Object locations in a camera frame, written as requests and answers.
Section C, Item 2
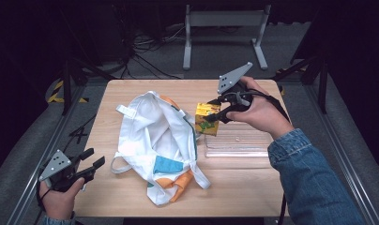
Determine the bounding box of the white metal stand frame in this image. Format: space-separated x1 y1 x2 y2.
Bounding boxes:
182 4 272 71

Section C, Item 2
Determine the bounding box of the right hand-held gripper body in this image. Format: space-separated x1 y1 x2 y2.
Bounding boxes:
215 61 255 124

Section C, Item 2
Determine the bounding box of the black tripod stand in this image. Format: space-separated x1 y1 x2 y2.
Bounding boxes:
60 55 117 116
272 55 330 114

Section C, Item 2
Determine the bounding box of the clear plastic tray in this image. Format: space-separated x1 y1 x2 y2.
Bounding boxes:
204 119 272 158

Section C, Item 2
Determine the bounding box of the person's right hand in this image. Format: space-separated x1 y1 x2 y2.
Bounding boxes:
225 75 296 141

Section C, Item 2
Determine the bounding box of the yellow carton box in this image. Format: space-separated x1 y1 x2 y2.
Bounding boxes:
194 101 222 138

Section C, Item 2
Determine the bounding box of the aluminium floor rail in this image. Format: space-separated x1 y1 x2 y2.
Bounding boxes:
304 83 379 225
6 84 86 225

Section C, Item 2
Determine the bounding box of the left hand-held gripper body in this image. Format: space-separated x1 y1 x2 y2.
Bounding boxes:
38 149 96 192

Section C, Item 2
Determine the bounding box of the black floor cables bundle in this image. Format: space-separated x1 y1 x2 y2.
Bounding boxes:
114 23 186 81

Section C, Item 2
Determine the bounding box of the white patterned tote bag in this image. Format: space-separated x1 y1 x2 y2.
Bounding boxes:
110 90 212 207

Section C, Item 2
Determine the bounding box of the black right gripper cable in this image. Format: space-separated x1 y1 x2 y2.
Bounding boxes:
228 88 291 124

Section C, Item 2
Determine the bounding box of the person's left hand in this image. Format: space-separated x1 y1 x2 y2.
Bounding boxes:
38 176 85 221

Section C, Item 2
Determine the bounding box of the yellow black hazard tape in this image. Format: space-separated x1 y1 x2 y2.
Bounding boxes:
46 80 89 104

